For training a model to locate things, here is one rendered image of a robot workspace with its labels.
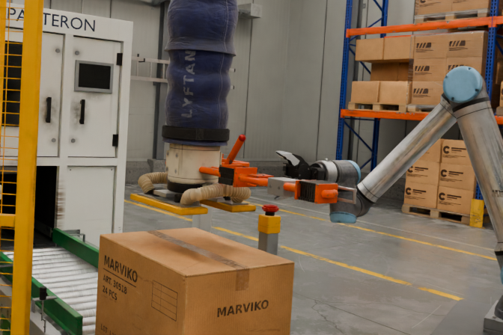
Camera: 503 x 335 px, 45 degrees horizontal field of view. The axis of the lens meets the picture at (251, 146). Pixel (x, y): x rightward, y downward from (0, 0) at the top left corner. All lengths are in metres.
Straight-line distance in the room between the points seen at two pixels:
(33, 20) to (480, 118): 1.49
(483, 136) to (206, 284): 0.95
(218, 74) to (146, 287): 0.71
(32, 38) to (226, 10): 0.67
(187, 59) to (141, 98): 9.74
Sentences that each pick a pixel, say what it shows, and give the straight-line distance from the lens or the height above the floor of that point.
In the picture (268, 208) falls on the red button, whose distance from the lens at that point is 2.50.
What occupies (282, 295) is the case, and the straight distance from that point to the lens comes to 1.99.
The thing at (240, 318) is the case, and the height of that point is 0.80.
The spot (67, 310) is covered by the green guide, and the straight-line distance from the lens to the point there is 2.46.
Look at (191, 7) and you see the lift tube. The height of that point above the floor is 1.73.
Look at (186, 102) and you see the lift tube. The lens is 1.98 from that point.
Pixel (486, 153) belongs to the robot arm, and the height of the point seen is 1.33.
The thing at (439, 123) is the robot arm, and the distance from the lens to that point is 2.18.
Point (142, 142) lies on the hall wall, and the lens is 11.77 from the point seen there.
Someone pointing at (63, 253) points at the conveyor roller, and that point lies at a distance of 3.79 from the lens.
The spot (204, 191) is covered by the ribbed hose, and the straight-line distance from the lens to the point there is 1.88.
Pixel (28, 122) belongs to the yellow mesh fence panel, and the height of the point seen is 1.33.
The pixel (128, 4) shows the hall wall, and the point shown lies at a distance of 11.68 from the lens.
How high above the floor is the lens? 1.40
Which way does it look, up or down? 3 degrees down
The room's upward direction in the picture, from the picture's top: 4 degrees clockwise
